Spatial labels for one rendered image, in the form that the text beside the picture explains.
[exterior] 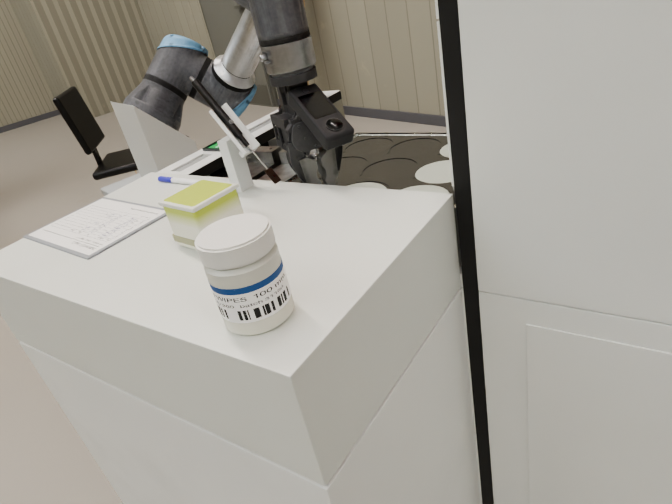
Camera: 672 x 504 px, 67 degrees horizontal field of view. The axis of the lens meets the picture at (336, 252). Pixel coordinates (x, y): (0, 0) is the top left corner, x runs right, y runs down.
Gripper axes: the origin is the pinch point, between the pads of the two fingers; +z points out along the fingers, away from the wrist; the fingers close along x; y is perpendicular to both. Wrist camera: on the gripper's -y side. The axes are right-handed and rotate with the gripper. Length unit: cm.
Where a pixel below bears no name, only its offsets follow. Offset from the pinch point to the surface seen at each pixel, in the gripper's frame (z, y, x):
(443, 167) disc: 2.1, -1.8, -22.2
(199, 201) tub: -11.3, -12.6, 20.9
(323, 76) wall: 58, 384, -173
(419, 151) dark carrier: 2.2, 8.7, -24.6
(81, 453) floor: 92, 82, 75
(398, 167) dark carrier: 2.2, 5.3, -17.4
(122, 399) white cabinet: 12.3, -10.1, 39.2
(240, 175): -7.1, 3.8, 11.7
